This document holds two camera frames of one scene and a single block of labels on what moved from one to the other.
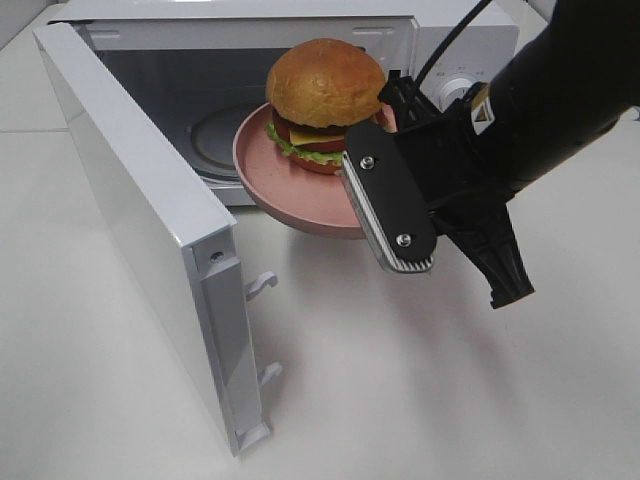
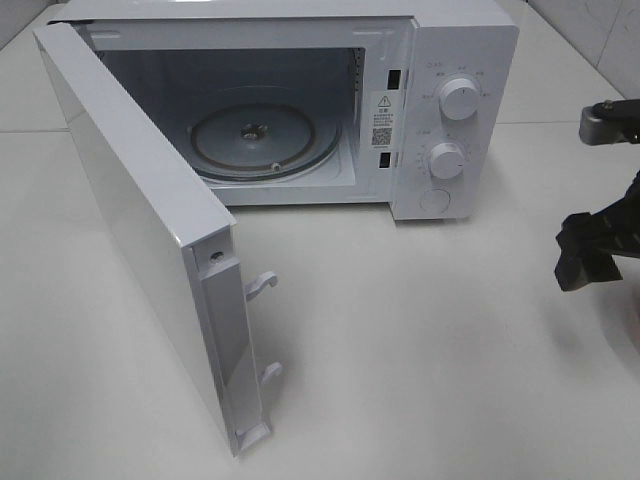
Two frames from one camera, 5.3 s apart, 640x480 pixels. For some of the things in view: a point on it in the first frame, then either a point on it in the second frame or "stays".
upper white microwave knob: x=453 y=90 stays
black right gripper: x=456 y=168 to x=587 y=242
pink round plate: x=317 y=202 to x=631 y=301
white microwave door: x=185 y=240 stays
